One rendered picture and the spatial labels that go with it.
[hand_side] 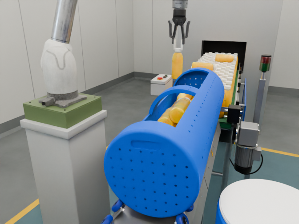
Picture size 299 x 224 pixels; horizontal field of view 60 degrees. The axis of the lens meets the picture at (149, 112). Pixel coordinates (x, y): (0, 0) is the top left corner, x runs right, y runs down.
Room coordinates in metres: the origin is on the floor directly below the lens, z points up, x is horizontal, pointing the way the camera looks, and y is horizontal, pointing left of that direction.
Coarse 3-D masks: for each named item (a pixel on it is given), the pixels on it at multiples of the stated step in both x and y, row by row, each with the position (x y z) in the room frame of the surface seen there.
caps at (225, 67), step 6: (204, 54) 2.88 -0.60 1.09; (210, 54) 2.90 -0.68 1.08; (228, 54) 2.95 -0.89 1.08; (234, 54) 2.93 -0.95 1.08; (198, 60) 2.52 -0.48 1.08; (204, 60) 2.56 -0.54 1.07; (210, 60) 2.54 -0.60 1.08; (222, 66) 2.28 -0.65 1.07; (228, 66) 2.20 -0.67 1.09; (234, 66) 2.24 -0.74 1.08; (216, 72) 1.99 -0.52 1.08; (222, 72) 2.04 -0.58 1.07; (228, 72) 1.97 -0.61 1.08; (222, 78) 1.77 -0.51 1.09; (228, 78) 1.79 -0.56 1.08
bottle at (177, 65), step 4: (176, 52) 1.61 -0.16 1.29; (180, 52) 1.61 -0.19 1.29; (176, 56) 1.60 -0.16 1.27; (180, 56) 1.60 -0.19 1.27; (172, 60) 1.62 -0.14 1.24; (176, 60) 1.59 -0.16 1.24; (180, 60) 1.60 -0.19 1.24; (172, 64) 1.61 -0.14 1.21; (176, 64) 1.59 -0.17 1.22; (180, 64) 1.60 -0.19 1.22; (172, 68) 1.61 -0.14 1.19; (176, 68) 1.59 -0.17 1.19; (180, 68) 1.60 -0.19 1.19; (172, 72) 1.61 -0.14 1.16; (176, 72) 1.59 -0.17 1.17; (180, 72) 1.60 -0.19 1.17; (172, 76) 1.61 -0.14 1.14; (176, 76) 1.59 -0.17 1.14
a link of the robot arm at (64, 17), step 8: (64, 0) 1.47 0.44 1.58; (72, 0) 1.48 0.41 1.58; (56, 8) 1.48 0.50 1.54; (64, 8) 1.46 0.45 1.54; (72, 8) 1.49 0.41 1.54; (56, 16) 1.47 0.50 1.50; (64, 16) 1.46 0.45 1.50; (72, 16) 1.49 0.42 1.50; (56, 24) 1.46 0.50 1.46; (64, 24) 1.46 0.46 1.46; (72, 24) 1.50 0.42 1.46; (56, 32) 1.45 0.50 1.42; (64, 32) 1.46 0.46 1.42; (48, 40) 1.45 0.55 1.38; (56, 40) 1.44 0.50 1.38; (64, 40) 1.46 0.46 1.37; (72, 48) 1.49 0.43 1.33; (40, 64) 1.44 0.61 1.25
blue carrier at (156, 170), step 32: (160, 96) 1.02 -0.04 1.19; (128, 128) 0.65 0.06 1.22; (160, 128) 0.62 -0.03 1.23; (192, 128) 0.69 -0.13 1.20; (128, 160) 0.62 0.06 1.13; (160, 160) 0.59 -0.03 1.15; (192, 160) 0.57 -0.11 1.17; (128, 192) 0.63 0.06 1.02; (160, 192) 0.59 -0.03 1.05; (192, 192) 0.56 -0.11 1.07
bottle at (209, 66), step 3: (192, 63) 2.02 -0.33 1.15; (195, 63) 2.01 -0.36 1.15; (198, 63) 2.00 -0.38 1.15; (201, 63) 2.00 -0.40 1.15; (204, 63) 1.99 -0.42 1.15; (207, 63) 1.99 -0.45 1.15; (210, 63) 1.99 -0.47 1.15; (192, 66) 2.00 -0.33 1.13; (195, 66) 2.00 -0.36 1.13; (198, 66) 1.99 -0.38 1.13; (201, 66) 1.98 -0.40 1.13; (204, 66) 1.98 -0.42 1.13; (207, 66) 1.97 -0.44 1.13; (210, 66) 1.96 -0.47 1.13; (213, 66) 1.97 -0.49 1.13; (210, 69) 1.96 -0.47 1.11; (213, 69) 1.97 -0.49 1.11
